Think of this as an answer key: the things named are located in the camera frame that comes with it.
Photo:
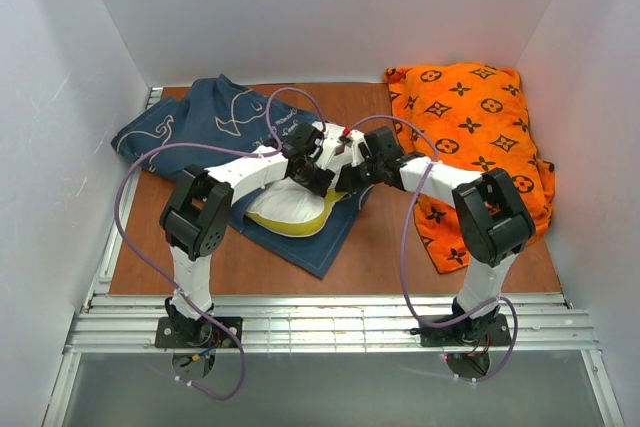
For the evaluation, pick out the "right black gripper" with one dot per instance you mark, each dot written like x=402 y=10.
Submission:
x=351 y=179

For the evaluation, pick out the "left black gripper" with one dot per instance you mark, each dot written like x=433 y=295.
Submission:
x=319 y=180

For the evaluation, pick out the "white pillow yellow edge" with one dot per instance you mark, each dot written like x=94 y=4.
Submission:
x=290 y=210

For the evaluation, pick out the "dark blue pillowcase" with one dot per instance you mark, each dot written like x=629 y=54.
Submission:
x=207 y=127

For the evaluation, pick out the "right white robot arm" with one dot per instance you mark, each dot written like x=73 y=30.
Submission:
x=494 y=222

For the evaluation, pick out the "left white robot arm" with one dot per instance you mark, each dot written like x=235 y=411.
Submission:
x=197 y=213

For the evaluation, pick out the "orange patterned blanket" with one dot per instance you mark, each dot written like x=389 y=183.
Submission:
x=473 y=117

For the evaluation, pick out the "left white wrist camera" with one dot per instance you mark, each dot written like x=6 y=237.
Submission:
x=334 y=154

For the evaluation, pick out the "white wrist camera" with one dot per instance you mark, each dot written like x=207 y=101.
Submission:
x=334 y=154
x=354 y=141

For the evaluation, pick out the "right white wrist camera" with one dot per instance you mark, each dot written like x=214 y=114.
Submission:
x=354 y=141

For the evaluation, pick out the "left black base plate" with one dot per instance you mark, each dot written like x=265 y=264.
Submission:
x=191 y=334

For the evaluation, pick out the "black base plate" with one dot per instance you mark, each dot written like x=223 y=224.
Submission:
x=488 y=330
x=191 y=334

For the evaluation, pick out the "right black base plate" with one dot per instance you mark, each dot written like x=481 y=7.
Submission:
x=488 y=330

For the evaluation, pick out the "aluminium rail frame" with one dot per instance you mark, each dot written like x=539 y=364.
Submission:
x=113 y=324

